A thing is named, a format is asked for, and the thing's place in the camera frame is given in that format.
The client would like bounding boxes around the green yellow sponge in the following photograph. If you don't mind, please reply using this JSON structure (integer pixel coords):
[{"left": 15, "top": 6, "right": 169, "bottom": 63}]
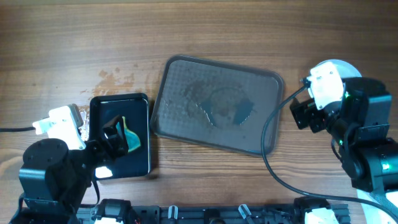
[{"left": 122, "top": 116, "right": 141, "bottom": 153}]

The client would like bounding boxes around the white plate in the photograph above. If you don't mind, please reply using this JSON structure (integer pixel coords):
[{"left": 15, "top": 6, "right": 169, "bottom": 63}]
[{"left": 314, "top": 59, "right": 362, "bottom": 79}]

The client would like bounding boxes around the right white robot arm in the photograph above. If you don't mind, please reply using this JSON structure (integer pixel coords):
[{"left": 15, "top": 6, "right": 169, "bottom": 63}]
[{"left": 290, "top": 77, "right": 397, "bottom": 223}]

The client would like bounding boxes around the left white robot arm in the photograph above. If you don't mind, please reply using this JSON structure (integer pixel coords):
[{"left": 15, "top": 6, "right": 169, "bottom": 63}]
[{"left": 10, "top": 115, "right": 129, "bottom": 223}]

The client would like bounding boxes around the black water tray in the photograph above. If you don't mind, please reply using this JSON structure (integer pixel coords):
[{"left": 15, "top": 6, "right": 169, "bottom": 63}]
[{"left": 89, "top": 93, "right": 151, "bottom": 180}]

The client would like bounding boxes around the brown serving tray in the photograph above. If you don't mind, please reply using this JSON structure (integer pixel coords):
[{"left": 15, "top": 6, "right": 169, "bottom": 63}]
[{"left": 150, "top": 55, "right": 284, "bottom": 156}]

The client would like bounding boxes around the right black cable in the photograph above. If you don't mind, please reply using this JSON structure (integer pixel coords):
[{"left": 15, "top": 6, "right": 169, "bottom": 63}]
[{"left": 260, "top": 84, "right": 398, "bottom": 223}]

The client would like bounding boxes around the black cable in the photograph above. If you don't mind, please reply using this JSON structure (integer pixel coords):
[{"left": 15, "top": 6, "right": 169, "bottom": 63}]
[
  {"left": 0, "top": 126, "right": 37, "bottom": 133},
  {"left": 260, "top": 84, "right": 398, "bottom": 223}
]

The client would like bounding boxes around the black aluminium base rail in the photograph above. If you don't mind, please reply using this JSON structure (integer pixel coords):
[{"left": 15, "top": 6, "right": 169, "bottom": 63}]
[{"left": 77, "top": 197, "right": 351, "bottom": 224}]

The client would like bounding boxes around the left black cable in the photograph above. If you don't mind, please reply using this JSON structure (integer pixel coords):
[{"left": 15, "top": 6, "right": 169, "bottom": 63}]
[{"left": 0, "top": 126, "right": 37, "bottom": 133}]

